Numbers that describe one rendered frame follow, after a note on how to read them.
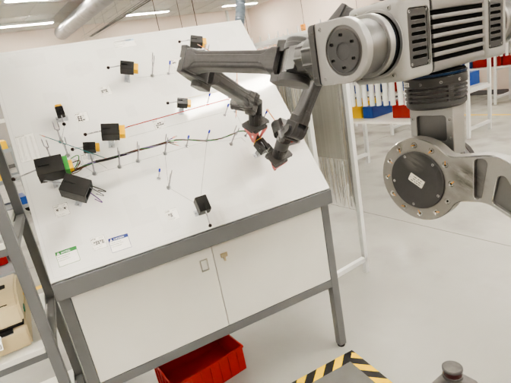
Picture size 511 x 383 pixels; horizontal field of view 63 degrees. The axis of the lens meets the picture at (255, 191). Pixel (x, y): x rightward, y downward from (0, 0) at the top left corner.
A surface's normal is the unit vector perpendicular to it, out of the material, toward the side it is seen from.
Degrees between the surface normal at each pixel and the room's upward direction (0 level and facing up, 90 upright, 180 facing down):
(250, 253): 90
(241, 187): 53
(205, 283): 90
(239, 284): 90
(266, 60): 65
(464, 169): 90
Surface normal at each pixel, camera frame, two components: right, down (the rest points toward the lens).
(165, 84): 0.25, -0.41
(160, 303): 0.44, 0.18
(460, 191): -0.80, 0.31
